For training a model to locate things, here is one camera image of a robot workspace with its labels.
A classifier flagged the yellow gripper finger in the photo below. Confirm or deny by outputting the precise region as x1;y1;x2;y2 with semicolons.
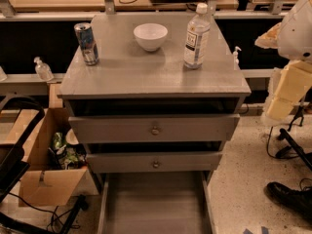
275;60;312;103
266;97;293;121

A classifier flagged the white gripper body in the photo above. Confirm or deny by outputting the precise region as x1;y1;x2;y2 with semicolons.
261;67;282;126

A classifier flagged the white ceramic bowl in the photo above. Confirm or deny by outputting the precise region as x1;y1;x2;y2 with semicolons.
134;23;168;52

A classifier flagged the grey drawer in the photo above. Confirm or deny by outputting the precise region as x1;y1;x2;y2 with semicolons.
87;152;222;174
69;114;240;143
97;172;216;234

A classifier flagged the grey middle drawer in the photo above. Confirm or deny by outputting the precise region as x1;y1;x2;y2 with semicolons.
87;152;222;174

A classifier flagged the grey top drawer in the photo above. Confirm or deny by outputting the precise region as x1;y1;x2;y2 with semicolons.
69;114;240;143

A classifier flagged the grey bottom drawer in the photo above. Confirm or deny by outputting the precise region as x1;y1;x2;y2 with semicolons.
97;172;216;234

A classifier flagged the clear sanitizer pump bottle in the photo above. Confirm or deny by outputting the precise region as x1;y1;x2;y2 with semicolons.
34;57;54;82

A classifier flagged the cardboard box with trash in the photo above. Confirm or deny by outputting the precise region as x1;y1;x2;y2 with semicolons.
19;108;98;207

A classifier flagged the clear plastic water bottle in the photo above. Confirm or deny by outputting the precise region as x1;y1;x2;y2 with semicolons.
183;3;211;69

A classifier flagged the grey drawer cabinet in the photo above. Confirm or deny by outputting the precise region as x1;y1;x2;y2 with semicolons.
58;11;253;234

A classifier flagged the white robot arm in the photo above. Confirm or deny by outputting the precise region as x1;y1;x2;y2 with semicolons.
255;0;312;126

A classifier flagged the small white pump bottle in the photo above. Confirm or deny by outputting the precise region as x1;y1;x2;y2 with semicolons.
233;46;242;69

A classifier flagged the black chair frame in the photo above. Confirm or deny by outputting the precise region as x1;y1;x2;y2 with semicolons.
0;93;88;234

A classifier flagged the black tripod stand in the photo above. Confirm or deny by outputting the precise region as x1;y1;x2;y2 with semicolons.
274;97;312;171

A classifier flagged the blue silver drink can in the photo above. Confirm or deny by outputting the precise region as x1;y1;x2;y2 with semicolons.
74;22;98;65

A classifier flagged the black shoe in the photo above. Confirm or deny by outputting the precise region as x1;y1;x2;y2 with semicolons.
266;182;312;221

